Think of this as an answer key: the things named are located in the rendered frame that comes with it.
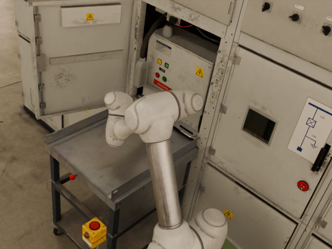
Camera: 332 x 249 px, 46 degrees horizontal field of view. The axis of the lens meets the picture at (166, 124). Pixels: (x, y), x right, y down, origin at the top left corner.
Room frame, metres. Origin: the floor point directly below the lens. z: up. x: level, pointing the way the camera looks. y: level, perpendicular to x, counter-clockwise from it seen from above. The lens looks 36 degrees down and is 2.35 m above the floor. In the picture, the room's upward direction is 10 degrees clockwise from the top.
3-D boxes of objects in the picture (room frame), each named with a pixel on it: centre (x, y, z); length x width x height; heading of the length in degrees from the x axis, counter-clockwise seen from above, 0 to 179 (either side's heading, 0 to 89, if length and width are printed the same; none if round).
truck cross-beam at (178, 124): (2.10, -0.01, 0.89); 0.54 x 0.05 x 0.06; 53
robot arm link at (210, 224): (1.18, -0.27, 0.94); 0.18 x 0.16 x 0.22; 132
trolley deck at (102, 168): (1.79, 0.23, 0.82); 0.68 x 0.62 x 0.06; 143
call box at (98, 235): (1.14, 0.24, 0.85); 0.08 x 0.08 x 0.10; 53
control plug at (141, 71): (2.16, 0.21, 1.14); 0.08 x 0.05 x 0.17; 143
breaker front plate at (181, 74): (2.09, 0.00, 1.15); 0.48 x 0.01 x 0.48; 53
